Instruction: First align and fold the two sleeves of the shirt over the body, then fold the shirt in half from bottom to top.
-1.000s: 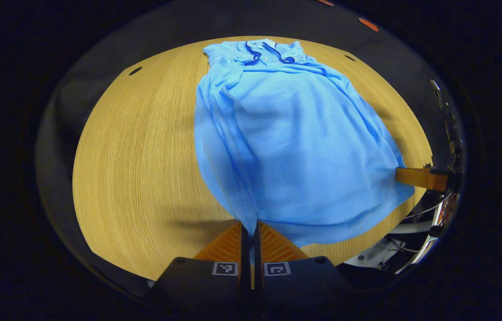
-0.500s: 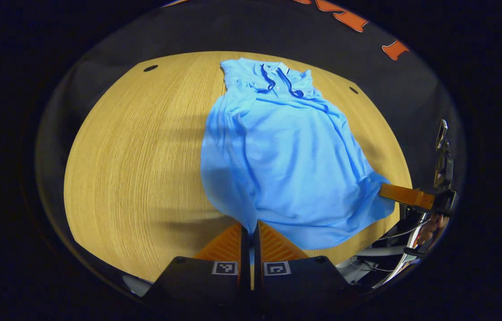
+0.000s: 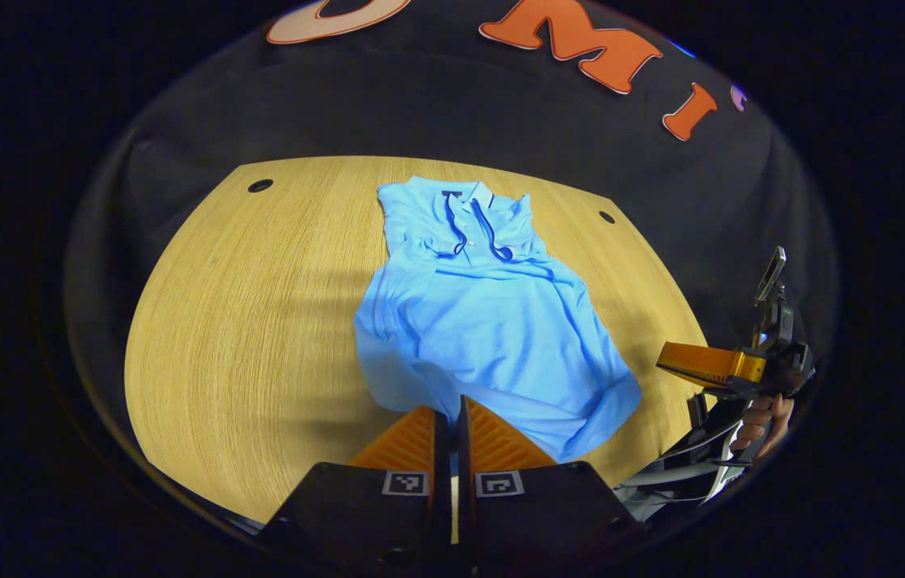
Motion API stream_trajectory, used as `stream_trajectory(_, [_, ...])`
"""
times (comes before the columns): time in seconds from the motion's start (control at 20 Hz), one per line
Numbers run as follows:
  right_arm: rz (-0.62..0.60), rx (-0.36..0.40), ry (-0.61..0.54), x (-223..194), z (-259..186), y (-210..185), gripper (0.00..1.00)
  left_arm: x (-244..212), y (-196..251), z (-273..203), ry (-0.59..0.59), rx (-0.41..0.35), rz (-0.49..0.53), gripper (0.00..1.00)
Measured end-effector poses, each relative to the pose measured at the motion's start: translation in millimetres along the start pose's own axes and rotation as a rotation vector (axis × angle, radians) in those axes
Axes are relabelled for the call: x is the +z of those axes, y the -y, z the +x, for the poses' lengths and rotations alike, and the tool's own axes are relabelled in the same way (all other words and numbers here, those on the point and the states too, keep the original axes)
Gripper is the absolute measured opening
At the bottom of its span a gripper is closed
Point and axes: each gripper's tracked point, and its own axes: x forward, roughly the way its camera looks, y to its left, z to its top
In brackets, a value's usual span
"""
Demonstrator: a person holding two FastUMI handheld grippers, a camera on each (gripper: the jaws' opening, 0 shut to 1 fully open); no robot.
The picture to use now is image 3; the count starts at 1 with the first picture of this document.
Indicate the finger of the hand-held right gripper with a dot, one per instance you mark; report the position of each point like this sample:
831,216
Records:
701,361

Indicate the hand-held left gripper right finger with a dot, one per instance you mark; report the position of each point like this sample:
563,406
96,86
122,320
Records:
464,449

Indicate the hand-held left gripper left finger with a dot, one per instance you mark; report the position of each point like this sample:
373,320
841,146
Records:
442,449

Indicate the light blue T-shirt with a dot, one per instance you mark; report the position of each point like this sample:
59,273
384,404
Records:
484,337

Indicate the black backdrop cloth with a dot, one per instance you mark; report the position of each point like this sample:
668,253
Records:
420,96

